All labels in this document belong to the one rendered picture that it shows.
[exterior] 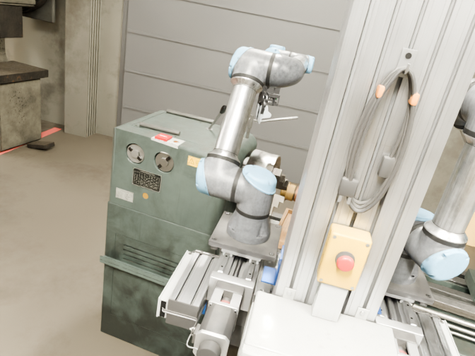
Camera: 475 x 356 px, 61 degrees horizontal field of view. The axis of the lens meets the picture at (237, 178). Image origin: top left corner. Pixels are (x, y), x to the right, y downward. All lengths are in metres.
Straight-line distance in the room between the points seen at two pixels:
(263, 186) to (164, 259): 0.97
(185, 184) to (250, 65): 0.69
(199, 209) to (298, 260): 0.94
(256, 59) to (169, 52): 3.59
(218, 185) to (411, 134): 0.64
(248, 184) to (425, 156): 0.58
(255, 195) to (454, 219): 0.56
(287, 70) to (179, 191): 0.79
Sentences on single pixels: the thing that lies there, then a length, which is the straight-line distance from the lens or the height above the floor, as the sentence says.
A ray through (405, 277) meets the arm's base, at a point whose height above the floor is 1.19.
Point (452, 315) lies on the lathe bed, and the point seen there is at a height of 0.79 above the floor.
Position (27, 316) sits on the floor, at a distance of 2.78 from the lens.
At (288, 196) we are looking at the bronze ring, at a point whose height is 1.07.
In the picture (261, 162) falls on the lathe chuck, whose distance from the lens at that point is 1.89.
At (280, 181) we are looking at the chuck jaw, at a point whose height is 1.15.
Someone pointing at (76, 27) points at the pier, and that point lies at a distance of 5.25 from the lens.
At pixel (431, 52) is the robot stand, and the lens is 0.86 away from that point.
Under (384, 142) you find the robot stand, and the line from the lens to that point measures 0.88.
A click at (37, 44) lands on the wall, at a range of 5.85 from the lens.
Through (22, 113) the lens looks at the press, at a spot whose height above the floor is 0.39.
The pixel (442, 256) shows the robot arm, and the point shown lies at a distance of 1.22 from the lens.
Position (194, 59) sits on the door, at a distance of 4.88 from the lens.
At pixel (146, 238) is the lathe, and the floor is 0.73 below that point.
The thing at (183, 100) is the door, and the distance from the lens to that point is 4.99.
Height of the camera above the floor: 1.87
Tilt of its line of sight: 23 degrees down
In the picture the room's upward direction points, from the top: 11 degrees clockwise
